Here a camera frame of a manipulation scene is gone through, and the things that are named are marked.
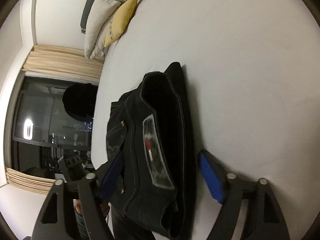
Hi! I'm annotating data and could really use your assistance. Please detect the black denim pants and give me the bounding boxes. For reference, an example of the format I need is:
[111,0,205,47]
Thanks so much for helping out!
[101,62,196,239]

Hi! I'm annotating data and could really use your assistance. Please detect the beige curtain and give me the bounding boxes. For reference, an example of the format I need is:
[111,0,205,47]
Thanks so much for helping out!
[1,45,104,195]

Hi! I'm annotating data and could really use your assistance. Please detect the dark window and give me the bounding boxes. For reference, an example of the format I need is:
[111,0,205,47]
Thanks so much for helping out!
[9,76,98,179]

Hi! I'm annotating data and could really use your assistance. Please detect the white bed mattress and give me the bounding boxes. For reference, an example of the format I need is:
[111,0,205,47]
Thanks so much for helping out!
[92,0,319,239]

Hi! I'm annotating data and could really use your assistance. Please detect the person's hand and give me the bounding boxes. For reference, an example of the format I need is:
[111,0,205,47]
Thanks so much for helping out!
[73,199,111,219]

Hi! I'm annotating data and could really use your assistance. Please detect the yellow pillow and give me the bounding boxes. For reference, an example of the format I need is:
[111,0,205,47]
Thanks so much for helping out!
[104,0,138,47]

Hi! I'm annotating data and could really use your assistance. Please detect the white grey pillow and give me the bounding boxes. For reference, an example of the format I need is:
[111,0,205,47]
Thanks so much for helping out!
[84,0,127,59]

